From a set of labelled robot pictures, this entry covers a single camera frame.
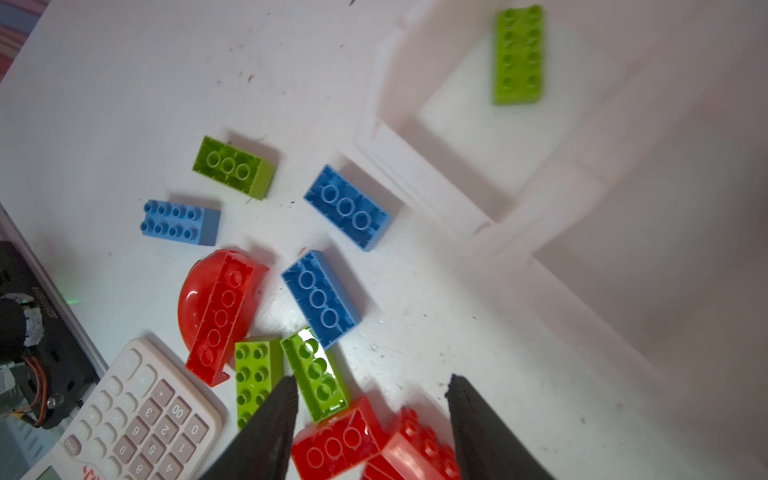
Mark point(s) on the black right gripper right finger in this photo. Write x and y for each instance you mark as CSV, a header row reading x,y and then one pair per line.
x,y
485,447

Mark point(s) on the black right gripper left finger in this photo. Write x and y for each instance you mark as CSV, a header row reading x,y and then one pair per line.
x,y
262,449

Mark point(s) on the blue lego brick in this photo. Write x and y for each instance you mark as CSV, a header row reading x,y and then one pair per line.
x,y
356,215
321,298

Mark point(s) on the red arch lego piece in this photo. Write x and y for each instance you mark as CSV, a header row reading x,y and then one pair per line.
x,y
216,307

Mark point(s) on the green lego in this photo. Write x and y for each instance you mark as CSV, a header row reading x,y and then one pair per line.
x,y
519,55

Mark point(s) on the red lego brick studs up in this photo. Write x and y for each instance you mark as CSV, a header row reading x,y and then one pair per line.
x,y
413,451

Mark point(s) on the red lego brick upside down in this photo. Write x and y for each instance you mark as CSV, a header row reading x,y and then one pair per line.
x,y
328,449

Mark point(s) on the green lego brick glossy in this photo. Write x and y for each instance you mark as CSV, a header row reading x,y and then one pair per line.
x,y
318,378

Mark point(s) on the green lego brick studs up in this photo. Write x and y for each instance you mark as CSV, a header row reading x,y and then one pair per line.
x,y
259,367

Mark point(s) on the white pink calculator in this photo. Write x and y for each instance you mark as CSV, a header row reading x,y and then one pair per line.
x,y
144,420

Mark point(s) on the light blue lego studs up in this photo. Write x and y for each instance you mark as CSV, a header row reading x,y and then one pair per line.
x,y
180,222

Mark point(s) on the white container middle compartment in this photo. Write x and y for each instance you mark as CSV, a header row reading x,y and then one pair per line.
x,y
645,237

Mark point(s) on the green lego brick upside down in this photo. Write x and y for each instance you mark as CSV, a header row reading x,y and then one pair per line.
x,y
235,168

